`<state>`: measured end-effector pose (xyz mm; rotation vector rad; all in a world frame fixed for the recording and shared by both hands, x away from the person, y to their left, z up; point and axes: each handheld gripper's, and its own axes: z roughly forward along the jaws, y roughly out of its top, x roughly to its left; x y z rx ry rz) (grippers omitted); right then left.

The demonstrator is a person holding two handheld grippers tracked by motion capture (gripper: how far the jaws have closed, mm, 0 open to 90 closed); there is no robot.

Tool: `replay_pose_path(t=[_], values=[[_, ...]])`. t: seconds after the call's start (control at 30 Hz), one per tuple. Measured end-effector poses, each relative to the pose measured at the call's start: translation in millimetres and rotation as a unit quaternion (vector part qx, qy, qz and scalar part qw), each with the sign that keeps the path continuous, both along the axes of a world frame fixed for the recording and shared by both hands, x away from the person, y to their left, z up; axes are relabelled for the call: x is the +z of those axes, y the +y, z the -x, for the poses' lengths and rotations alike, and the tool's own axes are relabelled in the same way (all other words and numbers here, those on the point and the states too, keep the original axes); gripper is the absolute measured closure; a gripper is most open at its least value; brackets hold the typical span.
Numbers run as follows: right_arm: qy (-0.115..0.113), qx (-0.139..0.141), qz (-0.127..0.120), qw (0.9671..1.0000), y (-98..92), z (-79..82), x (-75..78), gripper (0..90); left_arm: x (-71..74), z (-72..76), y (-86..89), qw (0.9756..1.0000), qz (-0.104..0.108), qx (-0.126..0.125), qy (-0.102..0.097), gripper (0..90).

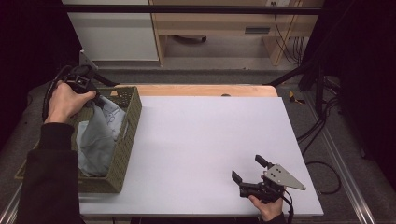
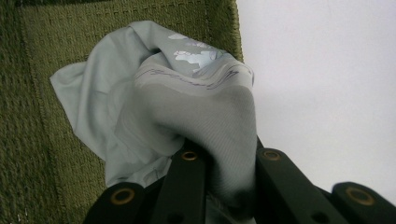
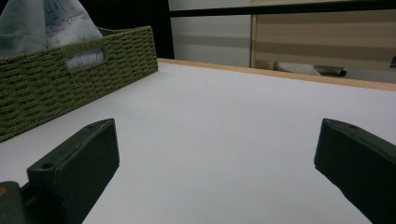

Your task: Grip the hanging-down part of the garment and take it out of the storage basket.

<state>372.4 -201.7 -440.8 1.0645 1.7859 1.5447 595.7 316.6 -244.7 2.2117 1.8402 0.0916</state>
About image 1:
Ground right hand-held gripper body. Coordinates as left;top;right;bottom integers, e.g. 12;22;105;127
238;163;307;205

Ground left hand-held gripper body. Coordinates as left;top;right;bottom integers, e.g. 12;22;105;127
65;49;101;95

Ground green woven basket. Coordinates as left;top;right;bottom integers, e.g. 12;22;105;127
13;86;143;194

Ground light blue cloth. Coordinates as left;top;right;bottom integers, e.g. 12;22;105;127
75;94;128;178

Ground person's right hand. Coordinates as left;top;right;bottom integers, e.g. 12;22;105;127
247;193;285;223

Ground person's left hand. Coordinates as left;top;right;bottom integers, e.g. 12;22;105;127
44;80;98;125

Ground white cabinet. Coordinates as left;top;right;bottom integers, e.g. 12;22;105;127
61;0;161;63

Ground yellow and black tool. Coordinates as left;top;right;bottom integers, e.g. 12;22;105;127
288;91;306;105

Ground black curved object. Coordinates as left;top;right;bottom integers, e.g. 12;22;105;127
172;35;208;45

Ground black tripod stand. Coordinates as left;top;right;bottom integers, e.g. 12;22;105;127
263;57;332;117

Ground wooden desk with drawer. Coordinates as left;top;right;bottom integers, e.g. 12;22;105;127
148;0;325;67

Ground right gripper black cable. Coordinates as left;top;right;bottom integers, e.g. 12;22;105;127
280;188;295;224

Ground black floor cable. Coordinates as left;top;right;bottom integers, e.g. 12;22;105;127
295;96;343;196

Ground metal floor rail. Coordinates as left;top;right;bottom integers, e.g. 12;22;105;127
302;91;378;224

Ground hanging black cables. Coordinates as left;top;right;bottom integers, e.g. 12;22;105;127
271;1;304;66

